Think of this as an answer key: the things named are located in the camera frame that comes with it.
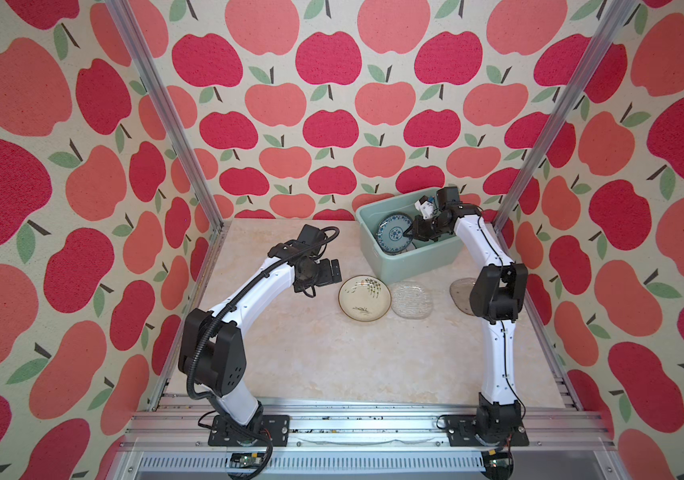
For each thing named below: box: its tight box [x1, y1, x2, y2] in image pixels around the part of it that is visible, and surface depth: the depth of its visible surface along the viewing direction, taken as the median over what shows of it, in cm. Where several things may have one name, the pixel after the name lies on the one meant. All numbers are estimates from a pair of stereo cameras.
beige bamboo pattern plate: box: [338, 275, 392, 322], surface depth 101 cm
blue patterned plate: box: [376, 213, 414, 255], surface depth 104 cm
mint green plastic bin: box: [356, 188, 463, 285], surface depth 106 cm
